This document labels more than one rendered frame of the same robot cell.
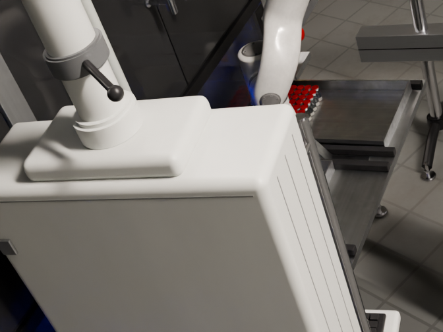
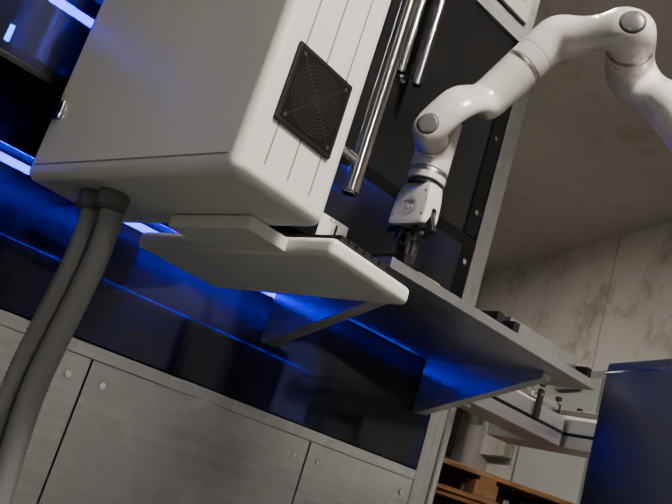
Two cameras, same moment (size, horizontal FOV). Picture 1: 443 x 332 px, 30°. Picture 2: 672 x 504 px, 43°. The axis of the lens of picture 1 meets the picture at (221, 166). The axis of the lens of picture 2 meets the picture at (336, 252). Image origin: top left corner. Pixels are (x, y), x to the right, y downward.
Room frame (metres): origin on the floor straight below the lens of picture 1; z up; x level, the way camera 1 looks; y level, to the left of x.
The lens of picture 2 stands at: (-0.09, -0.41, 0.45)
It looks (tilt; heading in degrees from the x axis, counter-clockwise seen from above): 16 degrees up; 13
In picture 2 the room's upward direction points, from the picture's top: 17 degrees clockwise
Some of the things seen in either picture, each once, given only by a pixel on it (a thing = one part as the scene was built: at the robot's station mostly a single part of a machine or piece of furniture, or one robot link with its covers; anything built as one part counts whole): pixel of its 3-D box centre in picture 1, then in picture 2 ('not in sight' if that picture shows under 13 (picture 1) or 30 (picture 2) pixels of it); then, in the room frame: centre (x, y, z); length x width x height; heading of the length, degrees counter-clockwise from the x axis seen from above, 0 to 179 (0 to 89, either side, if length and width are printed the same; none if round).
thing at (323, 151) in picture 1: (339, 151); not in sight; (1.64, -0.29, 0.91); 0.14 x 0.03 x 0.06; 54
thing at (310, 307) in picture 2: not in sight; (328, 317); (1.50, -0.07, 0.79); 0.34 x 0.03 x 0.13; 53
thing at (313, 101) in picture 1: (307, 110); not in sight; (1.87, -0.28, 0.90); 0.18 x 0.02 x 0.05; 142
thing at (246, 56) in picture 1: (262, 73); (436, 145); (1.59, -0.16, 1.24); 0.09 x 0.08 x 0.13; 173
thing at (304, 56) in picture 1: (283, 66); not in sight; (2.19, -0.29, 0.87); 0.14 x 0.13 x 0.02; 53
